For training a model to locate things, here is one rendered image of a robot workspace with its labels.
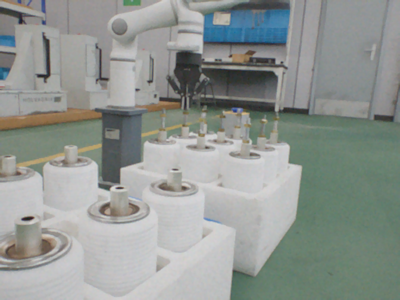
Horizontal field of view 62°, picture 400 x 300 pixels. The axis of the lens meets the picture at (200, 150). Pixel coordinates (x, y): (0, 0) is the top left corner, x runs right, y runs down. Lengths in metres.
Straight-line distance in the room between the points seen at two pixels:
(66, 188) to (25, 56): 2.59
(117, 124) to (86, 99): 2.31
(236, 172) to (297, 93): 5.31
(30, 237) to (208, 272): 0.26
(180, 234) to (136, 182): 0.40
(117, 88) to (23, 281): 1.00
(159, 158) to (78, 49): 2.83
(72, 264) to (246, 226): 0.48
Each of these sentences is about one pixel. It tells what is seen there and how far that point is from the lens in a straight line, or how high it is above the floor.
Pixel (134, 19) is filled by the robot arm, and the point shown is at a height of 0.61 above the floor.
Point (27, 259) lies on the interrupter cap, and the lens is 0.34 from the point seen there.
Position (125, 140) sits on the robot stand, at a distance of 1.25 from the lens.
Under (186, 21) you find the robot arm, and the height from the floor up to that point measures 0.57.
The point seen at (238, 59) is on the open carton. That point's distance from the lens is 5.71.
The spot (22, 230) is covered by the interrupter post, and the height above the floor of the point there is 0.27.
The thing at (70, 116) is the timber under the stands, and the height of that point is 0.04.
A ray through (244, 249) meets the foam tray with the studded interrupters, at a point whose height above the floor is 0.06.
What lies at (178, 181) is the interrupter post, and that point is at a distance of 0.50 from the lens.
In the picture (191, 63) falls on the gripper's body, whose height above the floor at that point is 0.46.
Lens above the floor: 0.41
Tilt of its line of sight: 11 degrees down
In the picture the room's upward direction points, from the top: 4 degrees clockwise
